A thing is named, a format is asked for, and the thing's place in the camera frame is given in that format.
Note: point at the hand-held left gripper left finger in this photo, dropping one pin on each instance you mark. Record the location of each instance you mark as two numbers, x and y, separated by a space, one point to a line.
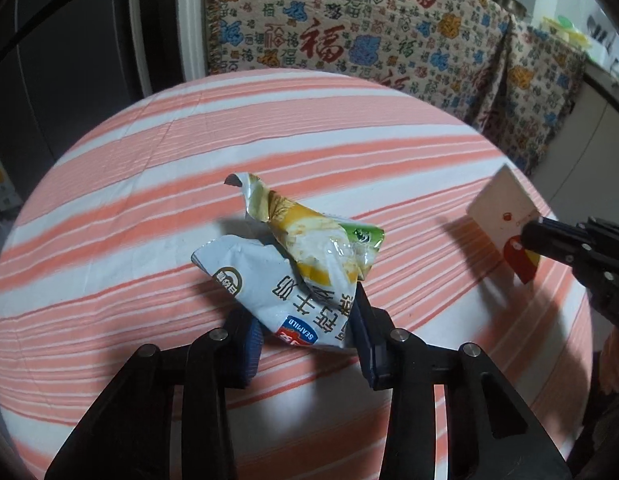
250 355

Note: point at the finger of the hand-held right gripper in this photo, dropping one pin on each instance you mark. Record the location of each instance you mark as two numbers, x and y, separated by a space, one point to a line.
549 240

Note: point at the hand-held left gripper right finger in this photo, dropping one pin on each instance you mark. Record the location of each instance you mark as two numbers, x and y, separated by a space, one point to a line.
365 355

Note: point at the white packet with red mark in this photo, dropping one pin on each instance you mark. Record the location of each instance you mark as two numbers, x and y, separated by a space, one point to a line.
504 210

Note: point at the white and blue packet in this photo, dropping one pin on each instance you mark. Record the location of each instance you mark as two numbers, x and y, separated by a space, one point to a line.
259 285

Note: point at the yellow green snack packet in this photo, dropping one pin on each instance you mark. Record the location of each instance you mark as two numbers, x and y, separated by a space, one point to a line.
309 240

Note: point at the person's right hand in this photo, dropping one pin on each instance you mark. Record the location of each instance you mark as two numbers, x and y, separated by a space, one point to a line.
617 360

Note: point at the grey kitchen base cabinet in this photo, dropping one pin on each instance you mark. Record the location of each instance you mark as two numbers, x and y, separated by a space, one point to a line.
599 160

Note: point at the narrow printed blanket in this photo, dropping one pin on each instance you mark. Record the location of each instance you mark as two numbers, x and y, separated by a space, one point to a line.
534 95

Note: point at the striped orange white tablecloth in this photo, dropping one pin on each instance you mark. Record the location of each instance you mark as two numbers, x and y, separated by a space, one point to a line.
139 210

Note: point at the yellow green kitchen appliance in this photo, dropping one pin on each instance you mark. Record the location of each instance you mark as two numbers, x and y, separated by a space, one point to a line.
564 30

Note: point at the white knife block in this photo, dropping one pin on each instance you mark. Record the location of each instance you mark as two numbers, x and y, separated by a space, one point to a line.
602 35

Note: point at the large printed blanket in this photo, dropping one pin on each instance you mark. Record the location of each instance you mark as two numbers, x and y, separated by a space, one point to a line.
339 35

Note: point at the dark grey refrigerator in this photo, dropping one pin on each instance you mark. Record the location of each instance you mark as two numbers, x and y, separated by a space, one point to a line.
79 60

